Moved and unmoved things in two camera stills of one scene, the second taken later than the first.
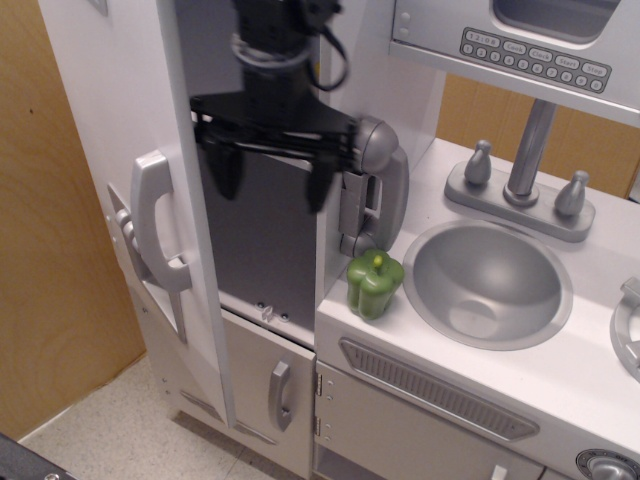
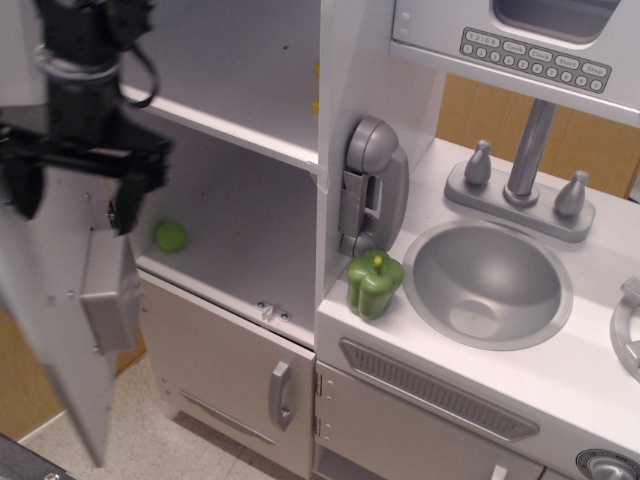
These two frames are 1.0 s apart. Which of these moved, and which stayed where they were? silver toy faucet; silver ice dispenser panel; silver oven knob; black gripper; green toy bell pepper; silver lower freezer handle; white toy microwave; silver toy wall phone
Moved: silver ice dispenser panel; black gripper
Stayed: green toy bell pepper; silver toy wall phone; silver oven knob; silver lower freezer handle; white toy microwave; silver toy faucet
